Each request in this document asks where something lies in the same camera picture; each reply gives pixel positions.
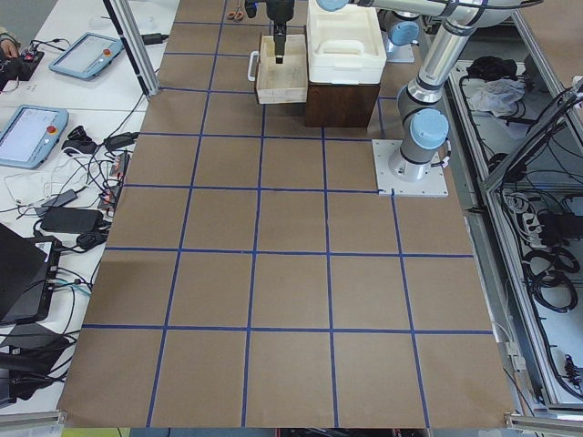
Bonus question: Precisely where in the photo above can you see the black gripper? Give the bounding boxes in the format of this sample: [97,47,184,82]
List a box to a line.
[266,0,295,65]
[244,0,258,18]

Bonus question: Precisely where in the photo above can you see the grey orange scissors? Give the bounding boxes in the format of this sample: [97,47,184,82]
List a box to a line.
[227,0,245,22]

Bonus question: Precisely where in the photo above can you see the wooden drawer with white handle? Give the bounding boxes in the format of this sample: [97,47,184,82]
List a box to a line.
[247,34,308,105]

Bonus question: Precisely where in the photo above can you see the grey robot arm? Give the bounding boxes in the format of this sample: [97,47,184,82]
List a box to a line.
[354,0,539,183]
[265,0,419,46]

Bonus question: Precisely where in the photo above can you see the white plastic tray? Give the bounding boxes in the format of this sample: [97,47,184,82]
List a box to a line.
[306,1,386,85]

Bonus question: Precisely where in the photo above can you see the dark brown wooden cabinet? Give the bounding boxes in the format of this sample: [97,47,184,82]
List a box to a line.
[304,82,381,127]

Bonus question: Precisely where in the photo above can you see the small black power adapter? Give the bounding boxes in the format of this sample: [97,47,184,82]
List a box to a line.
[141,33,169,46]

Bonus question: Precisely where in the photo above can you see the blue teach pendant far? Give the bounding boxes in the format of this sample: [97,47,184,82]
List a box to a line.
[48,32,124,80]

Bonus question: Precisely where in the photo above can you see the blue teach pendant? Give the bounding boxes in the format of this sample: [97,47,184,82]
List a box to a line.
[1,105,69,169]
[48,32,124,80]

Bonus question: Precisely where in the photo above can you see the white crumpled cloth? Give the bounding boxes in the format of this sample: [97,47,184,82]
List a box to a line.
[468,78,526,117]

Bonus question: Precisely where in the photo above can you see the brown paper table mat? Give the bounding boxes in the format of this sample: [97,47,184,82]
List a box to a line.
[59,1,514,429]

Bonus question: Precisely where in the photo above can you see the blue teach pendant near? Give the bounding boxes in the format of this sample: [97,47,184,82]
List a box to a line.
[1,105,69,169]

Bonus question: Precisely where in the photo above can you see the black power adapter brick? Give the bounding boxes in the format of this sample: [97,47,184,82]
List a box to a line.
[40,208,104,234]

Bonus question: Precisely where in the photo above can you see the black laptop computer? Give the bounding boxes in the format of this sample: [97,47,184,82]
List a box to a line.
[1,225,62,325]

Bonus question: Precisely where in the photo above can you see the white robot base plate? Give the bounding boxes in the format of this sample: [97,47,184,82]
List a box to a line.
[385,36,414,64]
[372,139,448,198]

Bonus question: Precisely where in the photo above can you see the aluminium frame post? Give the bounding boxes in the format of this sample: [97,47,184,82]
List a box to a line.
[103,0,159,98]

